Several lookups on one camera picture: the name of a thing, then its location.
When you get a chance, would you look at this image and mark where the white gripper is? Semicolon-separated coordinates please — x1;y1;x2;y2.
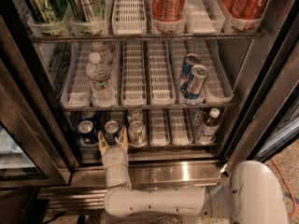
98;126;132;189

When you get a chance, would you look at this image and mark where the blue pepsi can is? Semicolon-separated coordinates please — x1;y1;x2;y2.
104;120;120;145
78;120;98;147
81;110;100;131

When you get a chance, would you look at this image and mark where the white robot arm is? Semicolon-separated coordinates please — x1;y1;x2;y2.
98;128;289;224

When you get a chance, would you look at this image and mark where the silver soda can front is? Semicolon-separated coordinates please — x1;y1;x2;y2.
129;120;147;147

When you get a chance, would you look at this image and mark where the silver soda can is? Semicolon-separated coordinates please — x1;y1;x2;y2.
129;120;147;147
127;108;143;123

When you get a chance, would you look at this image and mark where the silver soda can back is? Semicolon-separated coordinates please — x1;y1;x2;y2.
127;108;143;123

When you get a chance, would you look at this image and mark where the front red bull can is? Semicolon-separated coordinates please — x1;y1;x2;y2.
184;64;208;100

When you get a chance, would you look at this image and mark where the red bull can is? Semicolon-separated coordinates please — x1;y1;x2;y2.
179;53;201;92
184;64;208;100

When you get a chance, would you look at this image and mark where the back red bull can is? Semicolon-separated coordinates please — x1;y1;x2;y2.
179;53;201;92

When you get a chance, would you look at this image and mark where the orange coke can middle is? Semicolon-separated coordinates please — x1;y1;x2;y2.
151;0;185;22

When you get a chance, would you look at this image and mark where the left green tall can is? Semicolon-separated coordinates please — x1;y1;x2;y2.
24;0;67;23

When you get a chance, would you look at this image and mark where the stainless fridge door right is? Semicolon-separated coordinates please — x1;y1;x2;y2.
221;0;299;173

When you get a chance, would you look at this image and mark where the front clear water bottle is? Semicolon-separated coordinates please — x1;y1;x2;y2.
86;51;115;107

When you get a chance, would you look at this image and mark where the clear water bottle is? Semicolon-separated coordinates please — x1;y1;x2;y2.
86;51;115;107
92;42;113;69

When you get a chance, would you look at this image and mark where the back clear water bottle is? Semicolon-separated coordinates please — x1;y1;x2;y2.
92;42;113;69

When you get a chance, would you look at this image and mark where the brown tea bottle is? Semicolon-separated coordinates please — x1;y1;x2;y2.
196;108;220;144

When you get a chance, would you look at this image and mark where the middle wire shelf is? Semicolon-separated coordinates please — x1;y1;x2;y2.
63;103;236;112

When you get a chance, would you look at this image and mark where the wire shelf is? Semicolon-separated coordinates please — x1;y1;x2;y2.
30;32;265;43
63;103;236;112

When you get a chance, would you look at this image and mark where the top wire shelf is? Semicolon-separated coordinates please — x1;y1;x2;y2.
30;32;265;43

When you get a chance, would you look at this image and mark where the orange floor cable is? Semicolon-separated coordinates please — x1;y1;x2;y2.
270;158;298;219

